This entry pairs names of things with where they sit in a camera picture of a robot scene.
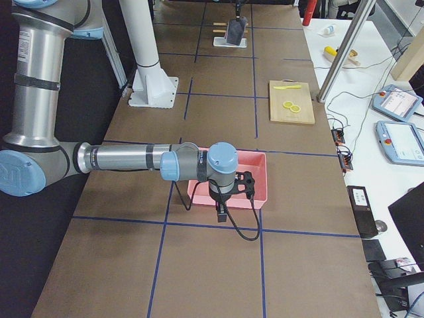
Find red cylinder bottle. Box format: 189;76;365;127
302;0;317;27

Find white small bottle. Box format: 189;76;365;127
318;25;337;37

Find black power box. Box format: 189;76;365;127
346;185;378;239

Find pink plastic bin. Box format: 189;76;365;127
187;149;268;210

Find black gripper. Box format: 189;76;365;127
209;189;231;223

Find black camera cable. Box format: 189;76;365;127
173;178;260;241

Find lemon slice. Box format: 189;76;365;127
290;105;301;113
283;101;293;109

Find yellow plastic knife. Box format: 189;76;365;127
273;85;302;90

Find wooden cutting board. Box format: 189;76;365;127
269;80;315;125

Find lower teach pendant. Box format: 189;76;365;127
375;121;423;166

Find lemon slice far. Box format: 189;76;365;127
283;101;293;109

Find lemon slice near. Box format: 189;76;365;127
290;105;301;113

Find black monitor corner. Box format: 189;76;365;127
388;187;423;270

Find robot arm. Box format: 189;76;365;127
1;39;189;235

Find orange connector block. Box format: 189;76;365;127
337;146;353;173
331;128;345;145

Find upper teach pendant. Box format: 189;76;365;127
372;84;423;122

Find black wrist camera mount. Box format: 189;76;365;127
230;171;255;201

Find aluminium frame post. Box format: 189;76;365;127
317;0;376;103

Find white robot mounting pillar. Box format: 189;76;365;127
119;0;179;109

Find orange connector block lower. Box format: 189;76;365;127
337;146;353;173

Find grey cleaning cloth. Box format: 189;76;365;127
226;17;248;46

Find teach pendant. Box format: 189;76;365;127
372;84;423;122
375;121;423;166

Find orange connector block upper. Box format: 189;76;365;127
331;128;345;145

